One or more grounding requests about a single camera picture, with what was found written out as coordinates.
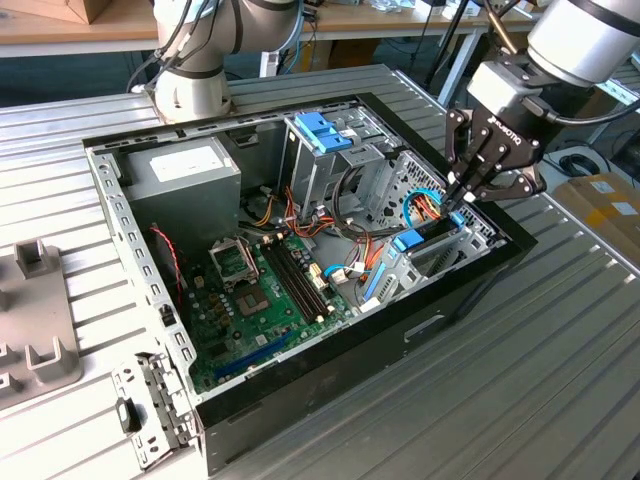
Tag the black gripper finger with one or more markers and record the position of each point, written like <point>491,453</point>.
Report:
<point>515,189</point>
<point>459,150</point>

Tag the hard disk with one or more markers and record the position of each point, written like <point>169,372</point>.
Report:
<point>407,240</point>

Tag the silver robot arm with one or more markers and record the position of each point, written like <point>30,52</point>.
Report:
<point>190,90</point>

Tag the grey disk bay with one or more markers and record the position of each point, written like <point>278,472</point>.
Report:
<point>450,250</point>

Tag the labelled cardboard box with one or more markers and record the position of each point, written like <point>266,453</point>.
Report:
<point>600,220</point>

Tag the plain brown cardboard box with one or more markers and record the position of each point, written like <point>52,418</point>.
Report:
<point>597,106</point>

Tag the black tripod pole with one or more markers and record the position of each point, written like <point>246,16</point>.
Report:
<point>450,35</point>

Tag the metal slat shelf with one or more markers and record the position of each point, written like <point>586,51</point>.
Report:
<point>625,95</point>

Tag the blue drive cage latch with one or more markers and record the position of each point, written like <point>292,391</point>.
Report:
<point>325,135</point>

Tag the grey metal drive cage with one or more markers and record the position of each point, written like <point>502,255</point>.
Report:
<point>310,175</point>

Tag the black RAM slot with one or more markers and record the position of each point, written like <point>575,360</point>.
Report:
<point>290,285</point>
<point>305,280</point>

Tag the black open PC case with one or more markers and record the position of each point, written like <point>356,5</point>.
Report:
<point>350,380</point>

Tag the CPU socket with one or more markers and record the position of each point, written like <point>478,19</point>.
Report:
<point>252,301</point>

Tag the grey power supply unit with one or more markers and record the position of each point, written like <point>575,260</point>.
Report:
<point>190,210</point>

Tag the green motherboard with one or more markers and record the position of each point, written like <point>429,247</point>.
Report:
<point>250,345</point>

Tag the blue expansion slot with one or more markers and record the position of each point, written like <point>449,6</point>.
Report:
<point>255,355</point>

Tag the black case fan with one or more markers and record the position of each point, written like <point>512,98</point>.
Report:
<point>165,270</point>

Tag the grey parts rack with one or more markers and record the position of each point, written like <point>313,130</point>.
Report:
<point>35,310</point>

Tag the grey wrist mount block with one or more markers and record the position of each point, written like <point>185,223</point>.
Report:
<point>500,90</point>

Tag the wooden desk white frame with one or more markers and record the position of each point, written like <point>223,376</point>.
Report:
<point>350,20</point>

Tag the black case rail latch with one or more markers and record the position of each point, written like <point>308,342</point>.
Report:
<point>166,315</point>

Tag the grey slot retainer bracket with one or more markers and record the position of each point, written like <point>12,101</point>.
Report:
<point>160,400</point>

